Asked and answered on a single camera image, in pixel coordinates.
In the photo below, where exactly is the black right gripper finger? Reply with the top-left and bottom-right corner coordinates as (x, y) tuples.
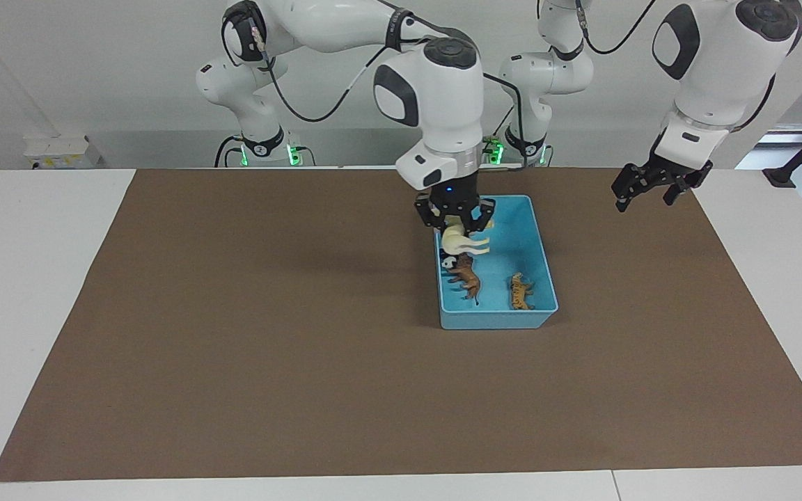
(466, 198), (496, 234)
(414, 196), (448, 232)

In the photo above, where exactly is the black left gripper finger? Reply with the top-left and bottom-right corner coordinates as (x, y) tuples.
(611, 166), (653, 214)
(663, 179), (695, 207)

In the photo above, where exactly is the cream horse toy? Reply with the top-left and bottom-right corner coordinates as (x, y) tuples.
(440, 219), (494, 259)

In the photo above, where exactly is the brown lion toy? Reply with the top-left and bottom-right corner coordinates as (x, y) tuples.
(446, 254), (482, 301)

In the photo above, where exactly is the orange striped tiger toy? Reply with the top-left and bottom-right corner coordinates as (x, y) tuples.
(509, 273), (535, 311)

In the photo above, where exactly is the light blue storage box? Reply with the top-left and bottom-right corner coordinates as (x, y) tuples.
(433, 195), (559, 331)

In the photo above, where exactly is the brown table mat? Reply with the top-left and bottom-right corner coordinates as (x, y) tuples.
(0, 167), (802, 482)

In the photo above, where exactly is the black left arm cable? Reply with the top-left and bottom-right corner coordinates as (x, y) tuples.
(574, 0), (659, 56)

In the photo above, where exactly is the white wall box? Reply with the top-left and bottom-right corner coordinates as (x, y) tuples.
(24, 134), (102, 169)

